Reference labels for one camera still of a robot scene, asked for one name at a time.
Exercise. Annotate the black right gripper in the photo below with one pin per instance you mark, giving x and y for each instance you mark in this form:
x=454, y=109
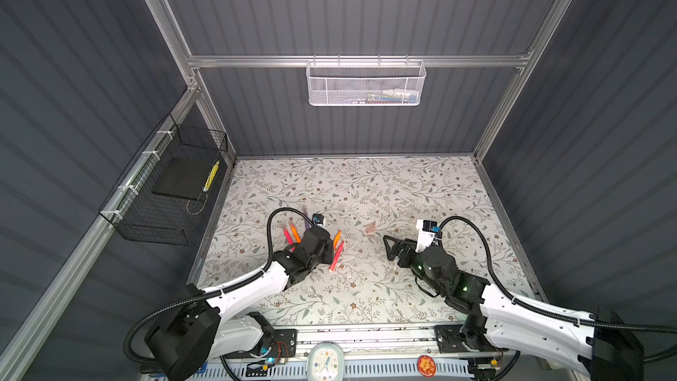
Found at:
x=410, y=252

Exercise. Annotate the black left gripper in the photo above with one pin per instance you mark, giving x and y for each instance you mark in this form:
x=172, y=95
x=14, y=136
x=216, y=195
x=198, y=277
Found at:
x=322, y=242

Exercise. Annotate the orange highlighter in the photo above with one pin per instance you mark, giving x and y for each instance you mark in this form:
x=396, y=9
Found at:
x=336, y=240
x=294, y=235

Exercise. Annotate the pink highlighter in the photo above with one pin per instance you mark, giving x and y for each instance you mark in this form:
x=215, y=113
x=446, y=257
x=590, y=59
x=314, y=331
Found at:
x=337, y=255
x=287, y=235

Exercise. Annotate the purple highlighter pen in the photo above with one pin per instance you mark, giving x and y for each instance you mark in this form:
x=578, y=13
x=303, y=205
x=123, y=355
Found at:
x=307, y=221

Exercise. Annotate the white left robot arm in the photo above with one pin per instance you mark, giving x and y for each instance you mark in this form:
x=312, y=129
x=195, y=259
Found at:
x=184, y=337

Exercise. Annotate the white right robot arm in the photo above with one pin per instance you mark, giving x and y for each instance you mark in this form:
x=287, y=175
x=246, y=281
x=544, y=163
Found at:
x=496, y=321

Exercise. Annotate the white analog clock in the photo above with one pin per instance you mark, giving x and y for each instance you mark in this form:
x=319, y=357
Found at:
x=326, y=362

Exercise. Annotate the red round sticker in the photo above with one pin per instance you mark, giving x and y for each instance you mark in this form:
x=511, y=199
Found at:
x=426, y=366

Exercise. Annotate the yellow highlighter in basket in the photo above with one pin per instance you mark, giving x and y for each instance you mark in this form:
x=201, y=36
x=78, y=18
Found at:
x=211, y=177

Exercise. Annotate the black pad in basket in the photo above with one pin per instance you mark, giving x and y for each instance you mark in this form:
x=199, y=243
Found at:
x=183, y=179

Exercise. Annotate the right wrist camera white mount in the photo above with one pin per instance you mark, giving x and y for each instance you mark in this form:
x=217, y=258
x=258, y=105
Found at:
x=429, y=233

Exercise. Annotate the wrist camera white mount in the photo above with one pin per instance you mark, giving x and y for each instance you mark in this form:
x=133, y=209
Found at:
x=318, y=220
x=429, y=233

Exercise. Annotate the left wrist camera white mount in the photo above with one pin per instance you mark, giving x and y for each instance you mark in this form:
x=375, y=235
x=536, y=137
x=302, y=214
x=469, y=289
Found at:
x=318, y=220

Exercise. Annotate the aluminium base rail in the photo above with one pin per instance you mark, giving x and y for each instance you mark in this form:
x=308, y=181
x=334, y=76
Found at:
x=372, y=351

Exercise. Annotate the black wire basket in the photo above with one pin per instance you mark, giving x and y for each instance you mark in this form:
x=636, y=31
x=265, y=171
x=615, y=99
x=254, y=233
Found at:
x=138, y=215

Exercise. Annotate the white wire basket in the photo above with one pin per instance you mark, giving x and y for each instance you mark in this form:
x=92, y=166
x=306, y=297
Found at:
x=365, y=83

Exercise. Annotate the aluminium enclosure frame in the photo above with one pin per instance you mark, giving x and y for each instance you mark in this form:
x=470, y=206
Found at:
x=40, y=322

